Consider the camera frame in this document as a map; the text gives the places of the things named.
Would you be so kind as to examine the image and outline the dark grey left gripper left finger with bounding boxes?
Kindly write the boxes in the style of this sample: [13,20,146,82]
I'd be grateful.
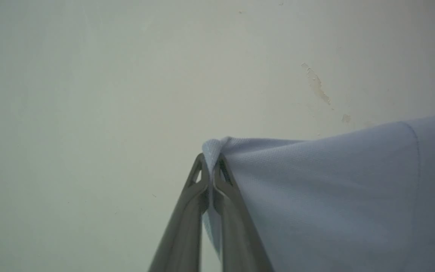
[148,153,210,272]

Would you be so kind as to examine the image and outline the light blue shirt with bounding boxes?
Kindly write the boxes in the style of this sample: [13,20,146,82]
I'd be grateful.
[202,112,435,272]

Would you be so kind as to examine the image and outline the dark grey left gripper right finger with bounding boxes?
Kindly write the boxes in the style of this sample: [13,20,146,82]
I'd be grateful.
[212,154,275,272]

